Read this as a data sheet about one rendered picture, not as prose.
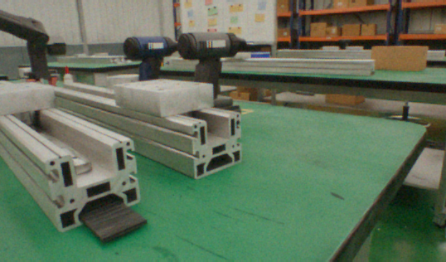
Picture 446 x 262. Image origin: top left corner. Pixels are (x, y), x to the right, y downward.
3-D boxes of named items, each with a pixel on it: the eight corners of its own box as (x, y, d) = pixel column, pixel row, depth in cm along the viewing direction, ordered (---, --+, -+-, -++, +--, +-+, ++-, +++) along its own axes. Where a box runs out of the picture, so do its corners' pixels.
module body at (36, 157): (-26, 122, 89) (-33, 93, 87) (13, 116, 96) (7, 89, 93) (59, 233, 34) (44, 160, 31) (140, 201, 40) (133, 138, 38)
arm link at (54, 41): (27, 19, 106) (36, 36, 103) (62, 20, 114) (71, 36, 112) (26, 46, 114) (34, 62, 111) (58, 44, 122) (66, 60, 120)
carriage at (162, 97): (117, 119, 60) (113, 84, 59) (165, 110, 68) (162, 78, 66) (162, 134, 49) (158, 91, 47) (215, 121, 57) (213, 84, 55)
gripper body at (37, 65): (57, 75, 116) (54, 55, 114) (27, 78, 109) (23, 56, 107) (53, 74, 120) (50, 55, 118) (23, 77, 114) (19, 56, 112)
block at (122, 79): (104, 105, 108) (100, 78, 105) (125, 99, 118) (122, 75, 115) (127, 107, 104) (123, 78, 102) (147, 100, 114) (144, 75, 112)
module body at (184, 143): (44, 111, 102) (39, 85, 99) (75, 106, 108) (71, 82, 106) (195, 180, 46) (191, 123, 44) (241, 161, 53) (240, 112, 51)
